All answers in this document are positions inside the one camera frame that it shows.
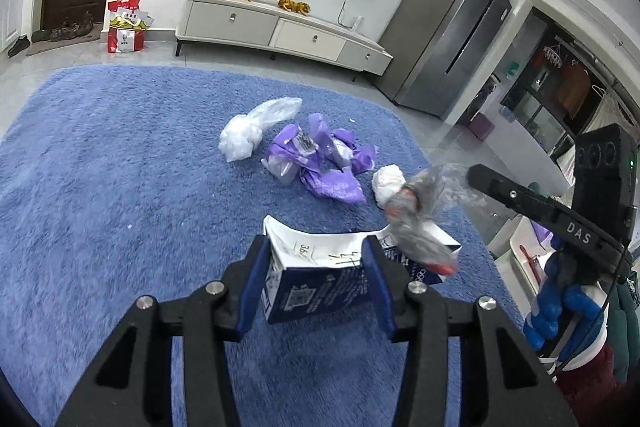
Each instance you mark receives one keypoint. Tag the red sleeve forearm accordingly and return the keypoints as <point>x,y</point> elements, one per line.
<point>594,395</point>

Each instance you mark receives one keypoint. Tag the right blue white gloved hand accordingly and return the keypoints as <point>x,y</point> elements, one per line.
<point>583,302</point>

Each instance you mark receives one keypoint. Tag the red gift bag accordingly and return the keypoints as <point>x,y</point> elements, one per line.
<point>127,24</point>

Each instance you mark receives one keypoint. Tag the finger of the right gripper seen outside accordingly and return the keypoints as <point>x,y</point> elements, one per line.
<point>585,241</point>

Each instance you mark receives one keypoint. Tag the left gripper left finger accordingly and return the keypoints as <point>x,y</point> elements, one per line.
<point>128,382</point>

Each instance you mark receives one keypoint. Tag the grey refrigerator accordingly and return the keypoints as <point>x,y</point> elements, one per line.
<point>436,46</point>

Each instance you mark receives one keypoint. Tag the blue white carton box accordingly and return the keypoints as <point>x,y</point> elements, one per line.
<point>311,274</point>

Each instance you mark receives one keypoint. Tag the purple plastic bag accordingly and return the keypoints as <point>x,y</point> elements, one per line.
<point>327,161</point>

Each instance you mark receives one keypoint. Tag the black shoes by door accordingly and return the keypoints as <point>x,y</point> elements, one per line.
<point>20,44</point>

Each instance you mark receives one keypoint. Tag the white tv cabinet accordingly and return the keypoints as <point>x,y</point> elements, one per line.
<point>261,26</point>

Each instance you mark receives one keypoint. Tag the clear plastic wrapper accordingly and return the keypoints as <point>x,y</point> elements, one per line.
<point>413,210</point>

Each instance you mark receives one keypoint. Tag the white plastic bag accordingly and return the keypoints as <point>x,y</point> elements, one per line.
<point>244,132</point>

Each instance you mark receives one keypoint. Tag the white tissue ball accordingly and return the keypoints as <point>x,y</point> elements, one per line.
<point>386,182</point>

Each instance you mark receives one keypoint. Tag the purple storage box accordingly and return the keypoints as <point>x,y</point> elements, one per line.
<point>481,126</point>

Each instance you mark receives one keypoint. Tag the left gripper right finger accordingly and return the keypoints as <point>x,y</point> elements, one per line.
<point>502,382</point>

